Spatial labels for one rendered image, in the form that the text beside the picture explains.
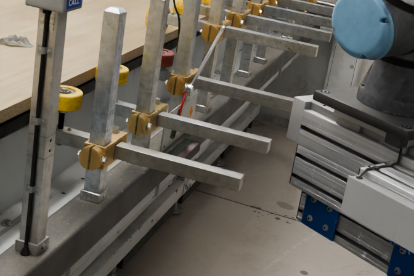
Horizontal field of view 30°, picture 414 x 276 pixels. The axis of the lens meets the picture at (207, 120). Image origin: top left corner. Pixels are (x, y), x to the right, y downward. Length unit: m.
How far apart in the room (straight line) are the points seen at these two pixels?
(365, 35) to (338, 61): 3.03
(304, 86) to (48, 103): 3.27
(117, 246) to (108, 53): 1.18
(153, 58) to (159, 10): 0.11
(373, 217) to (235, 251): 1.77
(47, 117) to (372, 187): 0.56
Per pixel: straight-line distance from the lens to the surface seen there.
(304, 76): 4.49
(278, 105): 2.03
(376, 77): 1.44
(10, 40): 2.03
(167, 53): 2.11
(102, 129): 1.60
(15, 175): 1.78
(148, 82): 1.81
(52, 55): 1.31
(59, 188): 1.90
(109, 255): 2.56
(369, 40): 1.28
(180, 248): 3.01
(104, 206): 1.65
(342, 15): 1.30
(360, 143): 1.47
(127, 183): 1.77
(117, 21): 1.53
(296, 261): 3.08
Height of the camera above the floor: 1.42
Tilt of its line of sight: 19 degrees down
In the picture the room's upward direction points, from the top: 9 degrees clockwise
